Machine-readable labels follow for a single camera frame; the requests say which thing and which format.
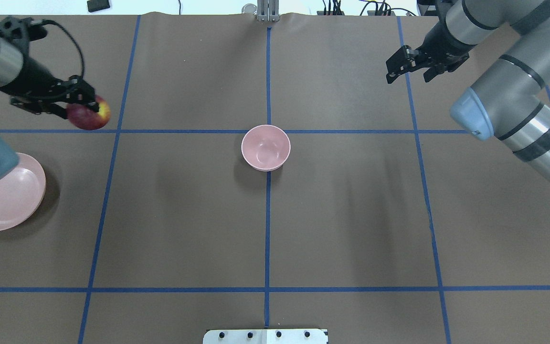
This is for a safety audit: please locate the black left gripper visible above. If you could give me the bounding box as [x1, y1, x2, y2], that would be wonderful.
[10, 55, 100, 120]

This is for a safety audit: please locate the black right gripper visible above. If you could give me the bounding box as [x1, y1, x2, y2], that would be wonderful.
[386, 21, 471, 84]

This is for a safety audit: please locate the red apple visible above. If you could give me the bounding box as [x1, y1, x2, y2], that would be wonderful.
[65, 96, 111, 130]

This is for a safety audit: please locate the pink bowl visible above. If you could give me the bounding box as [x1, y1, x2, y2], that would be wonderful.
[241, 124, 292, 172]

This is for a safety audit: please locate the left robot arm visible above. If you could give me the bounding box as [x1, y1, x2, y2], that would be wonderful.
[0, 17, 111, 180]

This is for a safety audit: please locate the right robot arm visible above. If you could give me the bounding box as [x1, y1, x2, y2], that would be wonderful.
[386, 0, 550, 182]

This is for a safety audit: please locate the pink plate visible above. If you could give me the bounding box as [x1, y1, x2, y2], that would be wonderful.
[0, 153, 47, 231]

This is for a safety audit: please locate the small black box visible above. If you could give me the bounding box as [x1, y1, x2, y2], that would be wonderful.
[86, 0, 111, 13]

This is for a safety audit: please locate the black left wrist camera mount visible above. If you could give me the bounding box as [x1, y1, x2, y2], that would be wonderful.
[0, 17, 48, 55]

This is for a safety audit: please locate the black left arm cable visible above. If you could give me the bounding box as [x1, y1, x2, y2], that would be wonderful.
[10, 20, 86, 102]

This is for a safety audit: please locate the aluminium frame post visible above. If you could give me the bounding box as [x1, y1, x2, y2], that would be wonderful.
[256, 0, 281, 22]

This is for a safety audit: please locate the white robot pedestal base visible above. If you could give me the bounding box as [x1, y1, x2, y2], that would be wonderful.
[202, 328, 329, 344]

